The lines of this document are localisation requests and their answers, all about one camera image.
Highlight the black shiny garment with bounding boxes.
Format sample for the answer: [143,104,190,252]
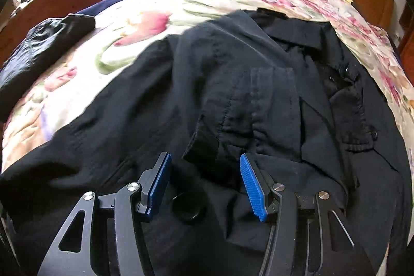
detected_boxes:
[0,13,97,121]

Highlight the floral bedspread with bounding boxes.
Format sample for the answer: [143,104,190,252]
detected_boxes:
[2,0,414,173]

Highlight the wooden wardrobe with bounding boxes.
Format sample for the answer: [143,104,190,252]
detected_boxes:
[398,32,414,78]

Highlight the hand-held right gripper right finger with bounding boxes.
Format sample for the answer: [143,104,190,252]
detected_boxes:
[239,153,377,276]

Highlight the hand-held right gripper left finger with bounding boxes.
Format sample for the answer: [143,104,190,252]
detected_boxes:
[37,152,173,276]

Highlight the black coat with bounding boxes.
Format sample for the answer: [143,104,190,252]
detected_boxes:
[0,9,413,276]

